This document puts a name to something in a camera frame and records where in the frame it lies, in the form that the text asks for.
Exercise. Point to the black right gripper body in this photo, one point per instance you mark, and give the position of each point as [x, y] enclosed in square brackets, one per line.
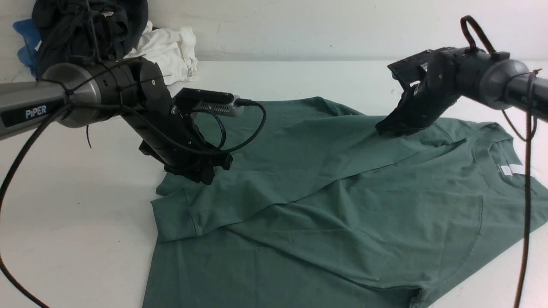
[419, 109]

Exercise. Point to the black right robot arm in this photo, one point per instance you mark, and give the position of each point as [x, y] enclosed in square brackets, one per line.
[433, 80]

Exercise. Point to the green long-sleeved shirt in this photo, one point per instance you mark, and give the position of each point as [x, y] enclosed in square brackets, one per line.
[319, 211]

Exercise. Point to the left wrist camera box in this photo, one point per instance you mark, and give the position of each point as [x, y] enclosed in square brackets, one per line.
[219, 103]

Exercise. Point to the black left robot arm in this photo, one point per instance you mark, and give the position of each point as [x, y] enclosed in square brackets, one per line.
[80, 93]

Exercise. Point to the black crumpled garment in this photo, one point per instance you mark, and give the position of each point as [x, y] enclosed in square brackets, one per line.
[93, 29]

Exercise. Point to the white crumpled shirt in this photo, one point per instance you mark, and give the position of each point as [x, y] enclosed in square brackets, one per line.
[172, 49]

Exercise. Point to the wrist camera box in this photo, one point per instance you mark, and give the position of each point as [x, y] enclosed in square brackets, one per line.
[413, 68]
[219, 103]

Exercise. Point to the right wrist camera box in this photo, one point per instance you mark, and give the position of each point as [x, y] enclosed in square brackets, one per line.
[413, 68]

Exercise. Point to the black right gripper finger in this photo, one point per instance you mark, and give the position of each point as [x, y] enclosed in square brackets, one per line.
[389, 126]

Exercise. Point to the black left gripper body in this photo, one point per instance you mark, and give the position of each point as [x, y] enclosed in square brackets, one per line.
[198, 168]

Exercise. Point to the blue crumpled garment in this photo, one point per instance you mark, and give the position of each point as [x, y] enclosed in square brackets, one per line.
[28, 53]

